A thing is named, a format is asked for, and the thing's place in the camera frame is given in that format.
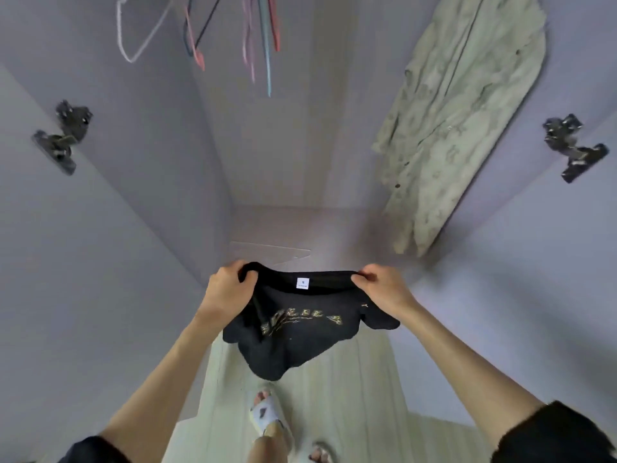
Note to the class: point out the person's right forearm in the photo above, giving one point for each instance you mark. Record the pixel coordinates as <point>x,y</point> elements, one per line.
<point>472,376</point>

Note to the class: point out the person's left forearm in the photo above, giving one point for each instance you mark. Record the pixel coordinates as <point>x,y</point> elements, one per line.
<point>159,400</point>

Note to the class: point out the person's right hand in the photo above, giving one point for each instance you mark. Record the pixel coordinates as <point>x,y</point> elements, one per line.
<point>390,294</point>

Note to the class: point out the black garment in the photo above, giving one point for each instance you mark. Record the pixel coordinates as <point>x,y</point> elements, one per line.
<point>289,347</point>

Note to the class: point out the metal door hinge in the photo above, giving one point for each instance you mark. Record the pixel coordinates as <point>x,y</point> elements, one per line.
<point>574,149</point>
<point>63,135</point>

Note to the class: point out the beige printed shirt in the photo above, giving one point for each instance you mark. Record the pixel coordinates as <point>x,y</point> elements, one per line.
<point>463,101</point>

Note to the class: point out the person's black left sleeve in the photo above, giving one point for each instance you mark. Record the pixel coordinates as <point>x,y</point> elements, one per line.
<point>92,451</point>

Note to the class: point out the person's left hand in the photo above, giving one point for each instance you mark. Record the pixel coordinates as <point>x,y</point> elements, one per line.
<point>229,294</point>

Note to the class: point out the person's black sleeve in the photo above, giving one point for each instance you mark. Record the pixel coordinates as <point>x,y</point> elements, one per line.
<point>559,439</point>
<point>92,451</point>

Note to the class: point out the white slipper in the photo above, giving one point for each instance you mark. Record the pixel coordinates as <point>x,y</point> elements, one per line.
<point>321,453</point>
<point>268,412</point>

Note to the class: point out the person's black right sleeve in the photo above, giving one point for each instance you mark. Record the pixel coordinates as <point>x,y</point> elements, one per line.
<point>559,439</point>

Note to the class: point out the grey wooden wardrobe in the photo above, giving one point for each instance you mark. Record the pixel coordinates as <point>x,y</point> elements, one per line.
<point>289,168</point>

